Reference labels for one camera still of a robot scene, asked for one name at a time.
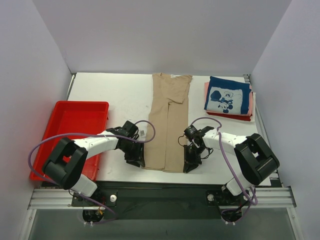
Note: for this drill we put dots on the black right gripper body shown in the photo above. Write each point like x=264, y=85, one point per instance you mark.
x=191, y=156

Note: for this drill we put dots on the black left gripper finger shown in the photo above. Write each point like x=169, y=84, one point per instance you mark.
x=135, y=163
x=141, y=158

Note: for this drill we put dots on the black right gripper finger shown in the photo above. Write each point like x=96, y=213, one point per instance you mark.
x=191, y=167
x=186, y=163

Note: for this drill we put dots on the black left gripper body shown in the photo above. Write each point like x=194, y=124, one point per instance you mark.
x=135, y=155

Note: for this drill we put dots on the beige t-shirt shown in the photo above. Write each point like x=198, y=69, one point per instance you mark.
x=169, y=115

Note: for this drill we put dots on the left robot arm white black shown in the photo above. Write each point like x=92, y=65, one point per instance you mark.
x=66, y=161

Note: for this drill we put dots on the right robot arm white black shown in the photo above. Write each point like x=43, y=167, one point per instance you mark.
x=249, y=158

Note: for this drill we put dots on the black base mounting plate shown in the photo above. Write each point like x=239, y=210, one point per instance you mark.
x=231, y=206

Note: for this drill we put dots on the red plastic tray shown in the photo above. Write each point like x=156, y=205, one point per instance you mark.
x=87, y=117

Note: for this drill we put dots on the folded blue printed t-shirt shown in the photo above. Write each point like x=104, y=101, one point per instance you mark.
x=226, y=96

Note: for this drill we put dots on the aluminium frame rail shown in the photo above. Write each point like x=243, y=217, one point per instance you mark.
x=58, y=199

